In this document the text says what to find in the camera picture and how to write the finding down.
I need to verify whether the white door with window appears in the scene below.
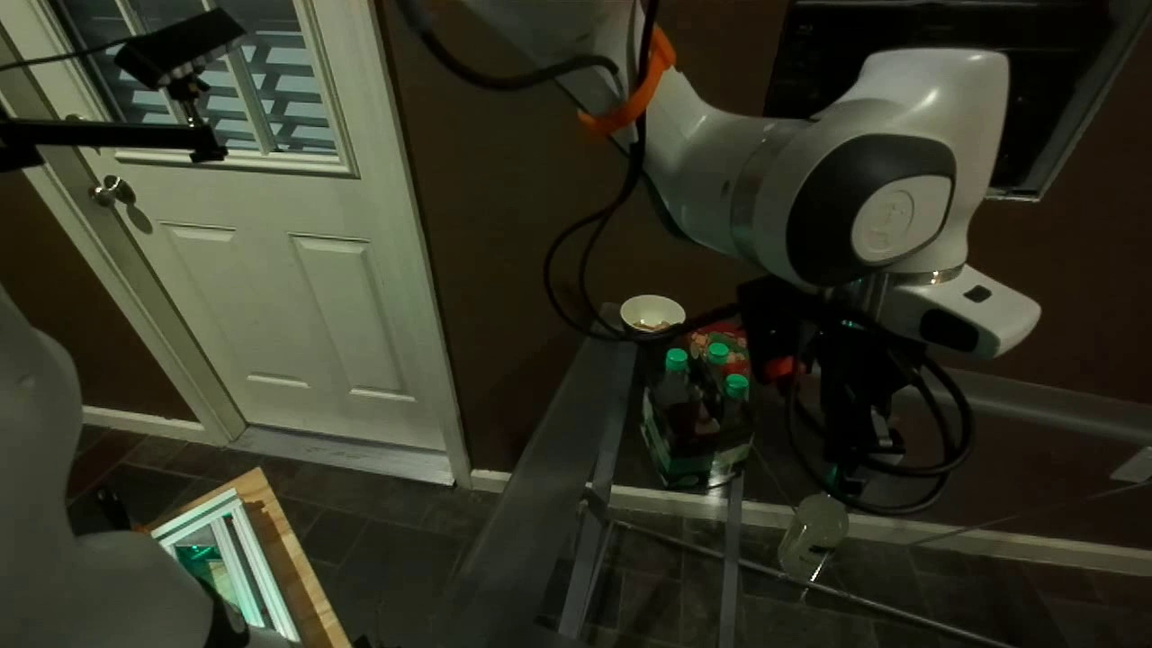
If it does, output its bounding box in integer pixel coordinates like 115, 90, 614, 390
0, 0, 474, 489

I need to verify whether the white bowl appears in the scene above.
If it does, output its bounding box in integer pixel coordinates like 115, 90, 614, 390
618, 294, 688, 337

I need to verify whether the dark bottle with green cap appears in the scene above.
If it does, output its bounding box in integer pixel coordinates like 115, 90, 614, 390
701, 340, 733, 408
720, 373, 755, 451
654, 347, 700, 451

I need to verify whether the red packet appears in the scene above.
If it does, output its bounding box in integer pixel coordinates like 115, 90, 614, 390
688, 321, 753, 379

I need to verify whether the dark framed window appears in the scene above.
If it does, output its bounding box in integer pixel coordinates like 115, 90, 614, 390
763, 0, 1152, 203

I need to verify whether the clear bottle with green cap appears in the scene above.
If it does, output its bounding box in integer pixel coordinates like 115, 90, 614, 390
776, 463, 852, 582

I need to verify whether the camera on mount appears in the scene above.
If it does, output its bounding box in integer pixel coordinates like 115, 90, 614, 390
0, 7, 249, 174

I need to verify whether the green crate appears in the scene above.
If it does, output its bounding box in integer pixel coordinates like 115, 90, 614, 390
640, 385, 759, 492

